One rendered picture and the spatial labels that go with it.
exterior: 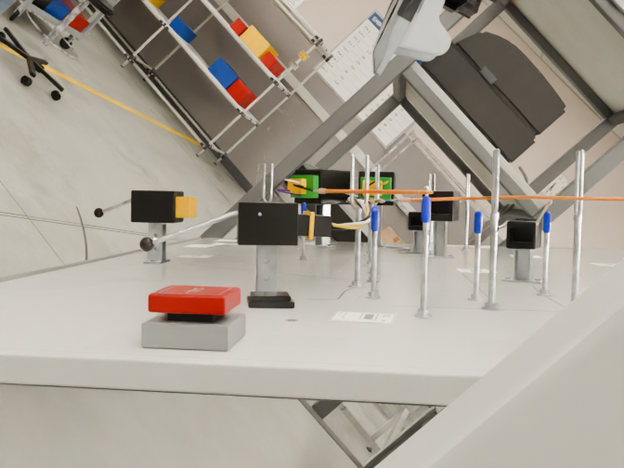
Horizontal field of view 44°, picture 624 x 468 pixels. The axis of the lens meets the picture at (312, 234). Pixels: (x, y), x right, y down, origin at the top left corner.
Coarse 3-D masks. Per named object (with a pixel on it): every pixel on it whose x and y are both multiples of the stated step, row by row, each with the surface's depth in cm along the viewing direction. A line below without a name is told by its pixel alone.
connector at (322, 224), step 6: (300, 216) 72; (306, 216) 72; (318, 216) 72; (324, 216) 73; (330, 216) 73; (300, 222) 72; (306, 222) 72; (318, 222) 73; (324, 222) 73; (330, 222) 73; (300, 228) 72; (306, 228) 72; (318, 228) 73; (324, 228) 73; (330, 228) 73; (300, 234) 72; (306, 234) 72; (318, 234) 73; (324, 234) 73; (330, 234) 73
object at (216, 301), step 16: (176, 288) 51; (192, 288) 51; (208, 288) 51; (224, 288) 51; (160, 304) 48; (176, 304) 48; (192, 304) 48; (208, 304) 48; (224, 304) 48; (176, 320) 49; (192, 320) 49; (208, 320) 49
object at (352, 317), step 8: (336, 312) 64; (344, 312) 64; (352, 312) 64; (360, 312) 64; (336, 320) 60; (344, 320) 60; (352, 320) 60; (360, 320) 60; (368, 320) 60; (376, 320) 60; (384, 320) 60; (392, 320) 60
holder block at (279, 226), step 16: (240, 208) 71; (256, 208) 71; (272, 208) 71; (288, 208) 71; (240, 224) 71; (256, 224) 71; (272, 224) 71; (288, 224) 71; (240, 240) 71; (256, 240) 71; (272, 240) 71; (288, 240) 71
